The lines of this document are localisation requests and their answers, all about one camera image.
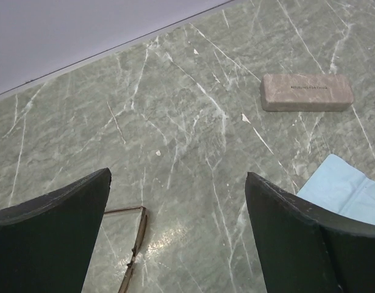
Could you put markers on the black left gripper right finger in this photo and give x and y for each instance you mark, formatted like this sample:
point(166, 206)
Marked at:
point(305, 248)

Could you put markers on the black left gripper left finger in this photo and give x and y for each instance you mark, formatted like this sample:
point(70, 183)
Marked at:
point(46, 243)

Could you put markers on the light blue cleaning cloth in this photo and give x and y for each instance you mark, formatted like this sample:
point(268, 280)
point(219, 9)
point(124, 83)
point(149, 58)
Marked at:
point(342, 189)

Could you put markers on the grey-brown glasses case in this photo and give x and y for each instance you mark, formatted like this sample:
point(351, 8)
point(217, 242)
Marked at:
point(305, 93)

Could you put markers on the thin gold-rimmed sunglasses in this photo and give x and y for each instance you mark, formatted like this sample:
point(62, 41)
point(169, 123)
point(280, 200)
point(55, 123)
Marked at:
point(137, 244)

